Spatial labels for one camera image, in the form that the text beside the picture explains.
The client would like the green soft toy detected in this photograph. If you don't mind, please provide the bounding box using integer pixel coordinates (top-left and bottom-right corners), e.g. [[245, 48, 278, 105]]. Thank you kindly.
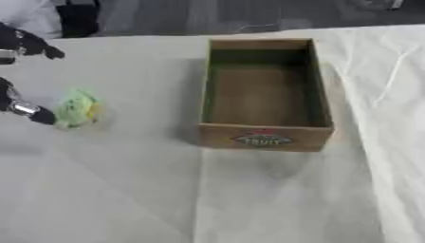
[[53, 88, 105, 131]]

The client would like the tan cardboard box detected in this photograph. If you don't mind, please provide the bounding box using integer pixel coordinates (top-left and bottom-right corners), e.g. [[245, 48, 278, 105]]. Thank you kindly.
[[197, 37, 336, 153]]

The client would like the person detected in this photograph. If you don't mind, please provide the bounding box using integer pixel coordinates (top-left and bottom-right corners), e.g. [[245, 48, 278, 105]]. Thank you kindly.
[[0, 0, 64, 40]]

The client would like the black bag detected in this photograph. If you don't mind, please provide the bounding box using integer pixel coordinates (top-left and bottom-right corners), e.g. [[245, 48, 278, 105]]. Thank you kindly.
[[54, 0, 103, 39]]

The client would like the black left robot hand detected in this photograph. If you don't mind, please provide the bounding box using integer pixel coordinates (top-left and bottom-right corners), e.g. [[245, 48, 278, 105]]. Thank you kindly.
[[0, 22, 66, 125]]

